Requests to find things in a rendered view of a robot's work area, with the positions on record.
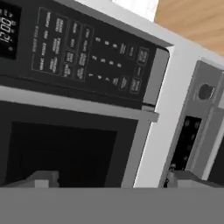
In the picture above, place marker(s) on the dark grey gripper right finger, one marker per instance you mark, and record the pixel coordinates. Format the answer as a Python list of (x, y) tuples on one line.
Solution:
[(186, 176)]

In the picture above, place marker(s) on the grey countertop appliance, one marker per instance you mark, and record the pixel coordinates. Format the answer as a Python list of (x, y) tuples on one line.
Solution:
[(201, 116)]

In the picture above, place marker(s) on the wooden cupboard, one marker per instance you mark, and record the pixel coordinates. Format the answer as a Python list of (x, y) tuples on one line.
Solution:
[(198, 20)]

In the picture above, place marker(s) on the microwave start button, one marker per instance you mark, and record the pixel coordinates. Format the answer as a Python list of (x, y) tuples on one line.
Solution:
[(143, 56)]

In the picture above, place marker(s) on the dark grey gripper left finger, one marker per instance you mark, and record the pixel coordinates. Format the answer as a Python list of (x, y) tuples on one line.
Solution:
[(43, 177)]

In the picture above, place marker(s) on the white and black microwave oven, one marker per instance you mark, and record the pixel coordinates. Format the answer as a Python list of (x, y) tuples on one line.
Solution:
[(87, 58)]

